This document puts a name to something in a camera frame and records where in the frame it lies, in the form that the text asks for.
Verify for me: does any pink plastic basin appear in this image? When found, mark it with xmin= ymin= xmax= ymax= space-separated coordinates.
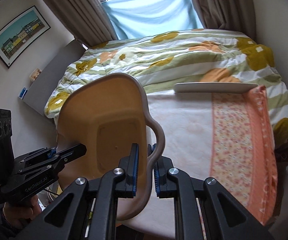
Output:
xmin=57 ymin=73 xmax=165 ymax=220

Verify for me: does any person's left hand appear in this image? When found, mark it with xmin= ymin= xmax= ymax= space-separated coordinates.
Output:
xmin=3 ymin=194 xmax=42 ymax=229

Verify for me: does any pink floral table cloth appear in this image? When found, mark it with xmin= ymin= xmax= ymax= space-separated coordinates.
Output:
xmin=210 ymin=86 xmax=278 ymax=225

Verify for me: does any grey headboard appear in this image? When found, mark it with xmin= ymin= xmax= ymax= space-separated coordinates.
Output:
xmin=23 ymin=40 xmax=85 ymax=117

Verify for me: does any framed houses picture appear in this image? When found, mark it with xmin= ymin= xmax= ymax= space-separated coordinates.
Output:
xmin=0 ymin=6 xmax=50 ymax=68

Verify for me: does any floral green orange duvet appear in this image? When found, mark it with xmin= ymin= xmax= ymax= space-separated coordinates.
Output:
xmin=44 ymin=29 xmax=288 ymax=148

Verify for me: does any left brown curtain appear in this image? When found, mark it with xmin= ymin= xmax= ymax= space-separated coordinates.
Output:
xmin=43 ymin=0 xmax=117 ymax=47

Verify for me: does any brown curtain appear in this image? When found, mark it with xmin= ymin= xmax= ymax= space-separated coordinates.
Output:
xmin=192 ymin=0 xmax=256 ymax=39
xmin=43 ymin=0 xmax=117 ymax=47

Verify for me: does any light blue window cloth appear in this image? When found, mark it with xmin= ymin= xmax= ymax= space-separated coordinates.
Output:
xmin=102 ymin=0 xmax=203 ymax=40

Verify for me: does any right brown curtain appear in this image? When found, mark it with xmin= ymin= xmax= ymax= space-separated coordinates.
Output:
xmin=192 ymin=0 xmax=256 ymax=39

